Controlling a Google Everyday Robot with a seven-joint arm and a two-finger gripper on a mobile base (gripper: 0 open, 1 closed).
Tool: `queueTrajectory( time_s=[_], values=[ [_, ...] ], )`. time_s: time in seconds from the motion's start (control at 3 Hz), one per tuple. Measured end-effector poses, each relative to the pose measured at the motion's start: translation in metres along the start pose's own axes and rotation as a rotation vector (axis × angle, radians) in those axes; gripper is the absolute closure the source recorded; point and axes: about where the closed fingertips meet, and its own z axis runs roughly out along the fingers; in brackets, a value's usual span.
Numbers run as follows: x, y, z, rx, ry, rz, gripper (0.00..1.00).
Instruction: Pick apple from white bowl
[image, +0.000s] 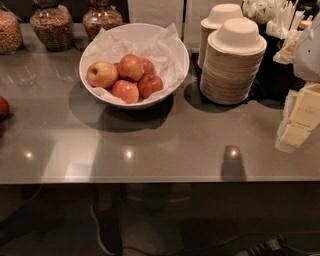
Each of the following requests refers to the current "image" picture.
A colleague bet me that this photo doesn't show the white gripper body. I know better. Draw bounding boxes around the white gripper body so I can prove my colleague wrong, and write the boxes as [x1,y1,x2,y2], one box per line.
[293,13,320,82]

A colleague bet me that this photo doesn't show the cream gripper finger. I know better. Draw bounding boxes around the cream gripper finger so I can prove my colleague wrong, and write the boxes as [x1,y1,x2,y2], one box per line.
[275,82,320,152]
[273,30,302,65]

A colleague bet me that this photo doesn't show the white paper bowl liner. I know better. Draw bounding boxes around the white paper bowl liner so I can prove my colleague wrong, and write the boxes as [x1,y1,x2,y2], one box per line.
[83,23,186,105]

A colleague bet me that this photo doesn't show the yellow-red apple left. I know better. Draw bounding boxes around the yellow-red apple left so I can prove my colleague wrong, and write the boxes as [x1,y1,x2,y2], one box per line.
[86,61,118,89]

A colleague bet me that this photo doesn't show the red apple on table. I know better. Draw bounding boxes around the red apple on table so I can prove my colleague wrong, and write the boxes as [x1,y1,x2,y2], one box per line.
[0,96,10,120]

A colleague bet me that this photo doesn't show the black cutlery holder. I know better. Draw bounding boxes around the black cutlery holder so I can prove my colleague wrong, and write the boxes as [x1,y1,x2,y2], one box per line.
[249,25,305,102]

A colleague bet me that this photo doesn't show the white plastic cutlery bunch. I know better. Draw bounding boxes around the white plastic cutlery bunch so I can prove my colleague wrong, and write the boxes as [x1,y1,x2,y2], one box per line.
[242,0,304,39]

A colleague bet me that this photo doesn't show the front stack paper bowls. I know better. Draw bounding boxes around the front stack paper bowls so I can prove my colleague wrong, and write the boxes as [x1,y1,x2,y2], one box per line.
[200,17,267,105]

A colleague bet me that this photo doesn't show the stack paper bowls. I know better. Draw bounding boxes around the stack paper bowls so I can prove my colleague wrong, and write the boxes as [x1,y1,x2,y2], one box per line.
[200,17,267,105]
[197,3,243,68]

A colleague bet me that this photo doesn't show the rear stack paper bowls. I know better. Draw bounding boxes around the rear stack paper bowls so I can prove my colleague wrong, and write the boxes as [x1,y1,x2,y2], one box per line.
[197,3,243,68]

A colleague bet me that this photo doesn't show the glass jar right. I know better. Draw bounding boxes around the glass jar right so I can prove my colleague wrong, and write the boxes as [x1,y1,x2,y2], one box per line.
[82,0,123,41]

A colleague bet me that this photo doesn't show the glass jar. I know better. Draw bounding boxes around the glass jar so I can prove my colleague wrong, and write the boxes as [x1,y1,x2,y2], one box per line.
[82,0,123,41]
[0,3,23,54]
[30,0,74,52]

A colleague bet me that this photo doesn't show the glass jar middle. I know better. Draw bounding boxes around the glass jar middle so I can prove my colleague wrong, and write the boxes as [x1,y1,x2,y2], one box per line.
[30,0,74,52]

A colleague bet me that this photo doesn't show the glass jar left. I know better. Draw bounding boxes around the glass jar left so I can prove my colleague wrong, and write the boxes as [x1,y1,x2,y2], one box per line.
[0,3,23,54]

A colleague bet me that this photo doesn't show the white cable on floor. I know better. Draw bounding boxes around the white cable on floor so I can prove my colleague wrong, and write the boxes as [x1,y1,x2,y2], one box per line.
[89,203,116,256]

